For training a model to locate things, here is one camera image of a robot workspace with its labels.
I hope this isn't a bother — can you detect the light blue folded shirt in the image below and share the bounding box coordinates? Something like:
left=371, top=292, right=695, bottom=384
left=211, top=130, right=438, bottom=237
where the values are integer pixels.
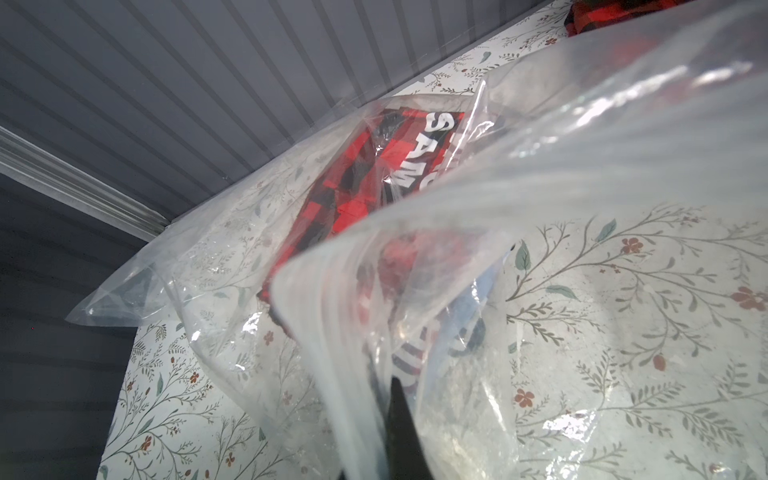
left=420, top=260, right=502, bottom=389

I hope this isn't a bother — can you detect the clear plastic vacuum bag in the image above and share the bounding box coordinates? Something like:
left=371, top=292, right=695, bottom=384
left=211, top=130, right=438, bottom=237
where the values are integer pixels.
left=70, top=1, right=767, bottom=479

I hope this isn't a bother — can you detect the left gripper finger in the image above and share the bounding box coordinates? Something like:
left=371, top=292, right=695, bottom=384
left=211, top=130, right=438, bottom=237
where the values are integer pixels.
left=385, top=377, right=433, bottom=480

